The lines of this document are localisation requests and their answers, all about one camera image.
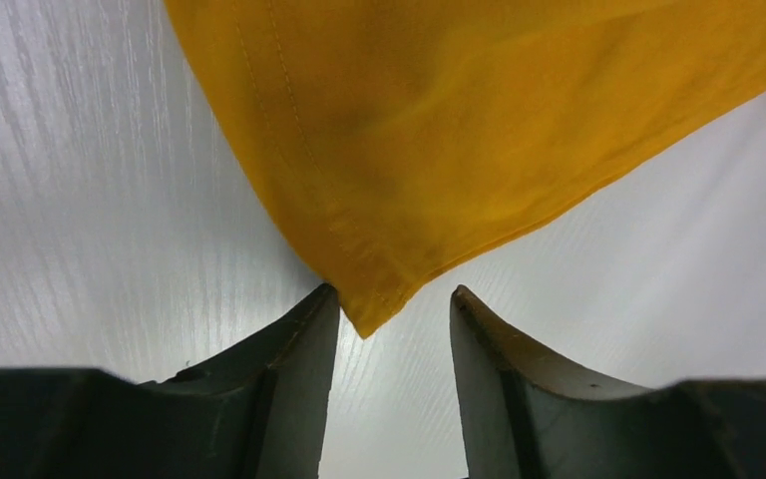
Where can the orange t shirt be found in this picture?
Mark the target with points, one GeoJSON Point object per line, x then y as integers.
{"type": "Point", "coordinates": [391, 141]}

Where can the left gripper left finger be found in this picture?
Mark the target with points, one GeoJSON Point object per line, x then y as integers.
{"type": "Point", "coordinates": [256, 410]}

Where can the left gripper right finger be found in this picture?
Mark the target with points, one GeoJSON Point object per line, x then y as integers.
{"type": "Point", "coordinates": [528, 411]}

